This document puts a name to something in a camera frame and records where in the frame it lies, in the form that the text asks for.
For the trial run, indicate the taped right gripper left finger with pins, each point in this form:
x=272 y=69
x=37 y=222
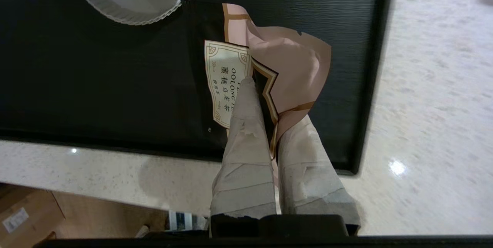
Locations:
x=246 y=163

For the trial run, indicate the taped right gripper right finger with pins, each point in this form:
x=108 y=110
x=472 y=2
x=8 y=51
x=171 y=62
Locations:
x=312 y=178

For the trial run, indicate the pink oolong tea packet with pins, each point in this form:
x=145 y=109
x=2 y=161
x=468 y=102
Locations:
x=296 y=67

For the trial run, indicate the white blue printed box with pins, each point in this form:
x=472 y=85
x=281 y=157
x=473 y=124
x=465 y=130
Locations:
x=186 y=220

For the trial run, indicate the black rectangular serving tray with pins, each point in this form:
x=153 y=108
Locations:
x=96 y=86

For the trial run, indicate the brown cardboard box white label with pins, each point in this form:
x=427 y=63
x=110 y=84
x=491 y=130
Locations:
x=27 y=217

